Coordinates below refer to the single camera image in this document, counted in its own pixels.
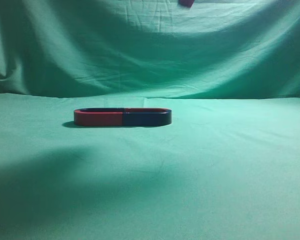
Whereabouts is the blue-red horseshoe magnet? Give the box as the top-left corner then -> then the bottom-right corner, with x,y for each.
122,108 -> 172,127

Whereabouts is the left red-blue horseshoe magnet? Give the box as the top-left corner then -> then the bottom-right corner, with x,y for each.
73,107 -> 125,127

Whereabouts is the green cloth backdrop and cover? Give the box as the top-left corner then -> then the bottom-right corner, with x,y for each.
0,0 -> 300,240

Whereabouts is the red object at top edge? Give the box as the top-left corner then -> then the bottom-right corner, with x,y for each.
178,0 -> 195,8

